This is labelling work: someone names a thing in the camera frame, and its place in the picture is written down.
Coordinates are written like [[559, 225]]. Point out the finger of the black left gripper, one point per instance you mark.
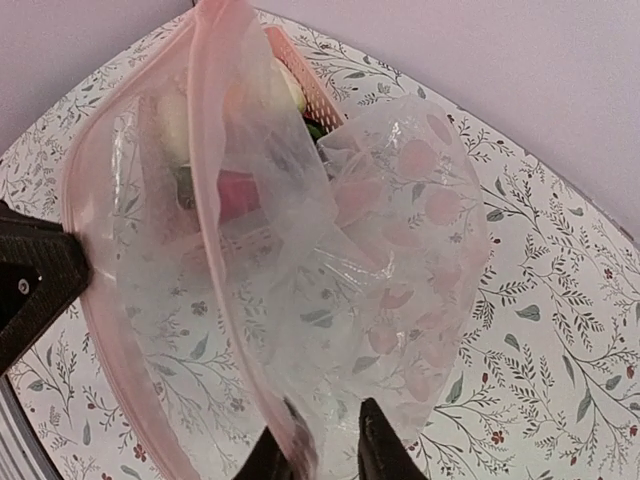
[[43, 271]]

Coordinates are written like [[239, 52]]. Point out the aluminium front rail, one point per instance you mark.
[[22, 453]]

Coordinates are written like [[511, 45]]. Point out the green leafy vegetable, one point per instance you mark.
[[316, 130]]

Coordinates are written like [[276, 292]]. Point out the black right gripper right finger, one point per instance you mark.
[[381, 454]]

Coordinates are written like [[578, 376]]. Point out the clear zip top bag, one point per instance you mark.
[[248, 275]]

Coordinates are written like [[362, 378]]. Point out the pink plastic basket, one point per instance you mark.
[[305, 80]]

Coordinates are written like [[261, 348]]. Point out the white eggplant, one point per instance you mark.
[[293, 85]]

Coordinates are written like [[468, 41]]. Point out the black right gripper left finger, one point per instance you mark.
[[266, 461]]

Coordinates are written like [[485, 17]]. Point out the floral patterned table mat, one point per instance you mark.
[[547, 382]]

